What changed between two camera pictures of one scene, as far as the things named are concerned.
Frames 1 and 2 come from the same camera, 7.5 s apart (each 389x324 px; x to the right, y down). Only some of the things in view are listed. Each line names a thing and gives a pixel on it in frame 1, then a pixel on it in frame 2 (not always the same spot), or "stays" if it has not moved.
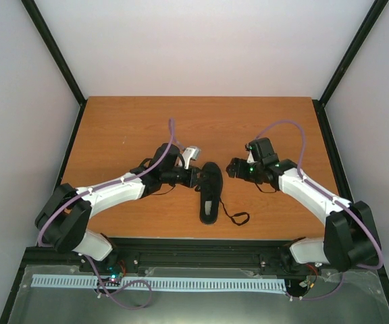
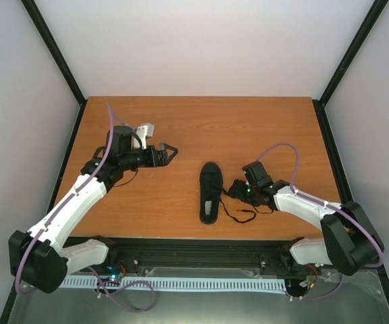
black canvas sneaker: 211,184 stays
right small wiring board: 304,283 stays
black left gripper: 190,179 → 153,162
